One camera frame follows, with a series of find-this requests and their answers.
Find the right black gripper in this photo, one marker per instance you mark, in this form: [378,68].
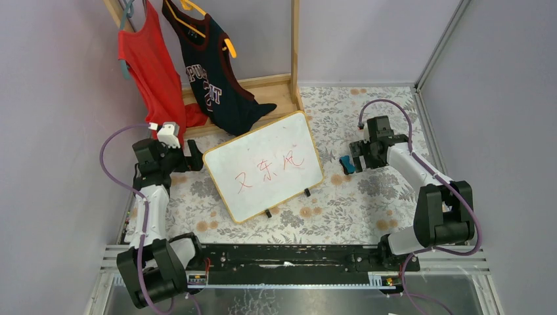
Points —
[358,155]

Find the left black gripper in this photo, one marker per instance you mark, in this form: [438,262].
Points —
[180,157]

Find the blue black whiteboard eraser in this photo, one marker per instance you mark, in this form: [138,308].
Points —
[347,166]

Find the yellow framed whiteboard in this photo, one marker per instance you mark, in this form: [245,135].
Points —
[265,167]

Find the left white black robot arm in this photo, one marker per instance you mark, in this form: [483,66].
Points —
[154,267]

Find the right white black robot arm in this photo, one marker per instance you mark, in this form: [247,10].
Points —
[444,208]

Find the floral table mat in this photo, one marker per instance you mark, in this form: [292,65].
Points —
[355,209]

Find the wooden clothes rack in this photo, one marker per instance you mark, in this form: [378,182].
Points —
[281,89]

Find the navy basketball jersey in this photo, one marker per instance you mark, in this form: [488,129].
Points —
[210,75]

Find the red sleeveless shirt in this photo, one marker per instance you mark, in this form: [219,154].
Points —
[152,69]

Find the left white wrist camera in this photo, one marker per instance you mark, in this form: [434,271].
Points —
[167,133]

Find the whiteboard wire stand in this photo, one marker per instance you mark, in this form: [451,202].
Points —
[288,204]

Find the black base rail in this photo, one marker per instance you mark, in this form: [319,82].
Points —
[258,265]

